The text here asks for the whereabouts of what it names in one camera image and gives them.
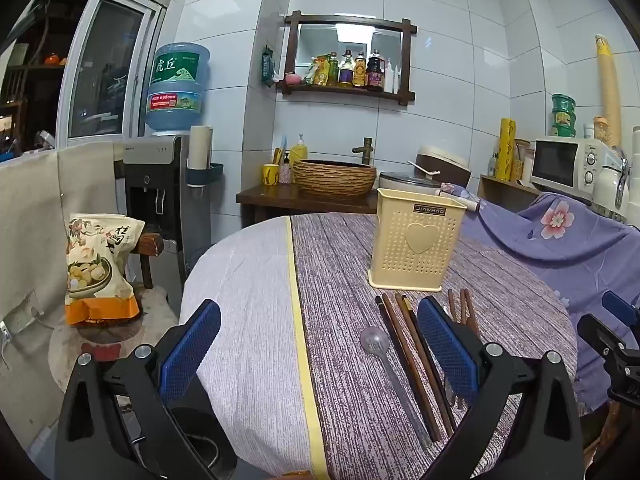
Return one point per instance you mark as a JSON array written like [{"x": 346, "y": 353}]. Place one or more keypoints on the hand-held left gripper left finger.
[{"x": 192, "y": 350}]

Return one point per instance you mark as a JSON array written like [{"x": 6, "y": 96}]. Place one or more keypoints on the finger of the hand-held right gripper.
[
  {"x": 622, "y": 307},
  {"x": 602, "y": 332}
]

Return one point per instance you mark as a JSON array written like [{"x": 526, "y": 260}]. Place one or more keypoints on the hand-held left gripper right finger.
[{"x": 445, "y": 350}]

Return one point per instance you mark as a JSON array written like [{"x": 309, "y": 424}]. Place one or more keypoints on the brown wooden chopstick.
[
  {"x": 452, "y": 302},
  {"x": 422, "y": 355},
  {"x": 468, "y": 310},
  {"x": 409, "y": 357}
]

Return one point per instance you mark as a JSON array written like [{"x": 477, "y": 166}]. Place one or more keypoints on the black gold-banded chopstick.
[{"x": 411, "y": 307}]

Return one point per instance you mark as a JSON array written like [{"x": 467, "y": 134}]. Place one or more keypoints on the silver metal spoon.
[{"x": 375, "y": 341}]

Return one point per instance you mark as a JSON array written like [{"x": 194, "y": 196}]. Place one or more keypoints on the cream perforated utensil holder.
[{"x": 415, "y": 245}]

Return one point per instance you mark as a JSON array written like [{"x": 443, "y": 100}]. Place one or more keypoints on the metal utensil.
[{"x": 452, "y": 396}]

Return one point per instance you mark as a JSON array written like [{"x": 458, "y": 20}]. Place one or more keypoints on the purple floral cloth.
[{"x": 560, "y": 250}]

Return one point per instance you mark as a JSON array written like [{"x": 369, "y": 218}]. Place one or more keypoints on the dark wooden chair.
[{"x": 147, "y": 250}]

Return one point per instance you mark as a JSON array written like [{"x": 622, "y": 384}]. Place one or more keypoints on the purple and white tablecloth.
[{"x": 350, "y": 285}]

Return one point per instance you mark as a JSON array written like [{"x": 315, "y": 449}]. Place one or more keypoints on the white thermos jug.
[{"x": 610, "y": 185}]

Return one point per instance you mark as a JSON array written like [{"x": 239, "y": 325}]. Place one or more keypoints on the yellow orange snack bag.
[{"x": 97, "y": 270}]

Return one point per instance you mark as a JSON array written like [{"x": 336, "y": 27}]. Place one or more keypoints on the white microwave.
[{"x": 565, "y": 165}]

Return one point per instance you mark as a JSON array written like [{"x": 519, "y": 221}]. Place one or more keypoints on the wooden rack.
[{"x": 500, "y": 191}]

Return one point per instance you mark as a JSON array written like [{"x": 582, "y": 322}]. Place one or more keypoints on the white pan with glass lid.
[{"x": 400, "y": 182}]

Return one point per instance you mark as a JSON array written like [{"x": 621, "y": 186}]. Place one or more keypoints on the blue-grey cup holder tray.
[{"x": 207, "y": 174}]

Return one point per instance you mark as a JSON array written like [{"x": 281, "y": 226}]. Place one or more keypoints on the glass jar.
[{"x": 521, "y": 160}]

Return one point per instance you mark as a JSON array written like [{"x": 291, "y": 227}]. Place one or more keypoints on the dark wooden vanity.
[{"x": 300, "y": 205}]

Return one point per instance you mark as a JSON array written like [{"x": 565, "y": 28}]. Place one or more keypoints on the grey water dispenser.
[{"x": 150, "y": 170}]

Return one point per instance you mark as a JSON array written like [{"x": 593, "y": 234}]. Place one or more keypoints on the brown white rice cooker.
[{"x": 445, "y": 162}]

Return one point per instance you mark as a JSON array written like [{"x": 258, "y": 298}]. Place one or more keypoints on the green instant noodle cup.
[
  {"x": 564, "y": 124},
  {"x": 563, "y": 102}
]

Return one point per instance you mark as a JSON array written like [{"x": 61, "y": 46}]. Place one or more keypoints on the yellow patterned roll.
[{"x": 506, "y": 150}]

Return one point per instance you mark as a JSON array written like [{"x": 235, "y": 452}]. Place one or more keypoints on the small floral cup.
[{"x": 285, "y": 174}]

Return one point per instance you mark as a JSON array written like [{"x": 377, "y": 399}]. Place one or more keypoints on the woven pattern wash basin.
[{"x": 334, "y": 177}]

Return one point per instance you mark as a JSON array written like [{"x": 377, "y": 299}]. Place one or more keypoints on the white paper cup stack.
[{"x": 200, "y": 145}]

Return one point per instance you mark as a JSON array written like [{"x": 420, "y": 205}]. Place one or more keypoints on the beige cloth cover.
[{"x": 30, "y": 220}]

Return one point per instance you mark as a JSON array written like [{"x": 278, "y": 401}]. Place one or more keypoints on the tall yellow paper cup stack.
[{"x": 609, "y": 95}]

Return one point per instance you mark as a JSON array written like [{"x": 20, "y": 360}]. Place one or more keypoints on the brass faucet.
[{"x": 365, "y": 150}]

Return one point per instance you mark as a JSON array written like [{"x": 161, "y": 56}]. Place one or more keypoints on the yellow soap dispenser bottle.
[{"x": 298, "y": 152}]

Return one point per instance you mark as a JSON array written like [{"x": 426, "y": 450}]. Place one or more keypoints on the blue water jug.
[{"x": 177, "y": 85}]

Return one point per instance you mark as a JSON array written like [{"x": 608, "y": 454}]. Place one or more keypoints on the white slim bottle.
[{"x": 389, "y": 75}]

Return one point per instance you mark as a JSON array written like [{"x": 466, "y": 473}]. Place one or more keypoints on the small pink pot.
[{"x": 292, "y": 79}]

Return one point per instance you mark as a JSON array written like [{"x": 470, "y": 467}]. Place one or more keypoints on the dark soy sauce bottle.
[{"x": 374, "y": 70}]

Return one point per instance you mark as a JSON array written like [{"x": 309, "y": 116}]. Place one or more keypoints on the white framed window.
[{"x": 115, "y": 70}]

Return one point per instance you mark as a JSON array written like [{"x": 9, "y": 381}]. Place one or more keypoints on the amber oil bottle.
[{"x": 359, "y": 69}]

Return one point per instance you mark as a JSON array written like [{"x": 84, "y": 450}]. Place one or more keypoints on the clear bottle dark cap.
[{"x": 346, "y": 67}]

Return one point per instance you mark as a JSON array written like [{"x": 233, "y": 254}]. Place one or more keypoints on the green yellow label bottle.
[{"x": 331, "y": 67}]

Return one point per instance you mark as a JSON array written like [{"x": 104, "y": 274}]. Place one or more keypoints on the yellow green seasoning packet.
[{"x": 316, "y": 71}]

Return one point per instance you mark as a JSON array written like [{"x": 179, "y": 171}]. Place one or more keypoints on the dark wooden wall shelf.
[{"x": 350, "y": 91}]

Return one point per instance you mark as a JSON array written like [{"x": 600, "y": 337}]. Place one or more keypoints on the green wall hanging pouch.
[{"x": 268, "y": 67}]

